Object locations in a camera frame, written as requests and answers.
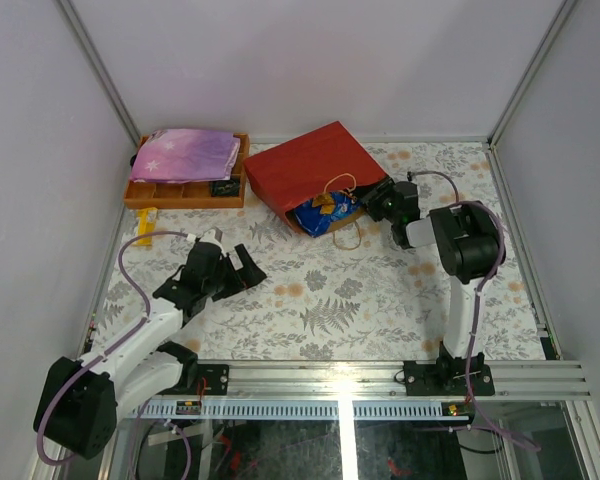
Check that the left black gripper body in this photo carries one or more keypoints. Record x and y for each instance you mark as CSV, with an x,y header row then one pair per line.
x,y
230,276

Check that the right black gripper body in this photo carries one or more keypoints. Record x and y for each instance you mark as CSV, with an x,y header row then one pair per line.
x,y
392,216

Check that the red paper bag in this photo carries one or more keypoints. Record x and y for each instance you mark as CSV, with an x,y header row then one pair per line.
x,y
328,159

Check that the yellow snack packet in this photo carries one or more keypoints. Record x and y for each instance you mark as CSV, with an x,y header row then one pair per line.
x,y
146,222

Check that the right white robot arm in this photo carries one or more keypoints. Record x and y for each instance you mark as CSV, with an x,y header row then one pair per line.
x,y
470,244

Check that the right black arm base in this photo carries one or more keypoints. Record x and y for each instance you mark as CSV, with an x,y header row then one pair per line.
x,y
435,380

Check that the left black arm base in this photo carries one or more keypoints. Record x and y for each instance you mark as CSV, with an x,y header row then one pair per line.
x,y
206,379

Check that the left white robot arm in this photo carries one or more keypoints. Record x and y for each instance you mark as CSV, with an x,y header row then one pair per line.
x,y
84,399

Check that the blue Doritos chip bag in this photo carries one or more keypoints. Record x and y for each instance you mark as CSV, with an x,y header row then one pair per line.
x,y
327,213

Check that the dark patterned cloth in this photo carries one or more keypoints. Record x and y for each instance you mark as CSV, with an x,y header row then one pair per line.
x,y
225,188

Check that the wooden compartment tray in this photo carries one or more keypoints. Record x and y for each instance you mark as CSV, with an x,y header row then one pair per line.
x,y
192,195

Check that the purple star cloth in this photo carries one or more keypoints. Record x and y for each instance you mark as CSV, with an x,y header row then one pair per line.
x,y
179,155

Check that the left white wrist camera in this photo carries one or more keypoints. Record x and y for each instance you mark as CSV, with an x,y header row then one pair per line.
x,y
212,235

